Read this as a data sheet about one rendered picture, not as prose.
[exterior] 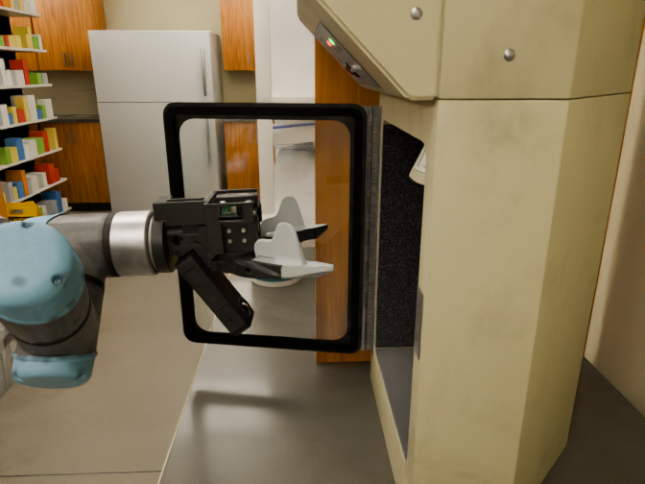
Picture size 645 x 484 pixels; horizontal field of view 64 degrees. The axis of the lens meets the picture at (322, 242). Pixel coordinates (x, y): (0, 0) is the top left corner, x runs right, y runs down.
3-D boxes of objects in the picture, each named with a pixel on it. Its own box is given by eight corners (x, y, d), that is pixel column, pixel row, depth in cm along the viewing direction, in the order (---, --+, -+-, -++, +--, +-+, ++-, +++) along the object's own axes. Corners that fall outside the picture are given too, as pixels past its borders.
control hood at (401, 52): (379, 87, 73) (382, 11, 69) (439, 100, 42) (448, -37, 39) (298, 87, 72) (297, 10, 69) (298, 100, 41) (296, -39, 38)
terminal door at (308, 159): (361, 354, 84) (368, 103, 72) (183, 342, 88) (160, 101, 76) (361, 351, 85) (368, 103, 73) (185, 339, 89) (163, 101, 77)
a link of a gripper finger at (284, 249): (316, 231, 50) (245, 220, 54) (319, 288, 51) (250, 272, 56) (333, 223, 52) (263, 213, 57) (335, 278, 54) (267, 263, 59)
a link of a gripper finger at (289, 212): (326, 191, 66) (265, 205, 61) (328, 235, 68) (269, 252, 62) (312, 188, 68) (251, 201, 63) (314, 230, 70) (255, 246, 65)
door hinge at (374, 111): (370, 349, 85) (379, 106, 73) (372, 356, 83) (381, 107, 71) (361, 349, 85) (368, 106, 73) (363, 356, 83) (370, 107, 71)
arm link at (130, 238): (116, 287, 57) (138, 261, 65) (157, 284, 57) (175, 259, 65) (105, 222, 55) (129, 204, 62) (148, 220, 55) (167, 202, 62)
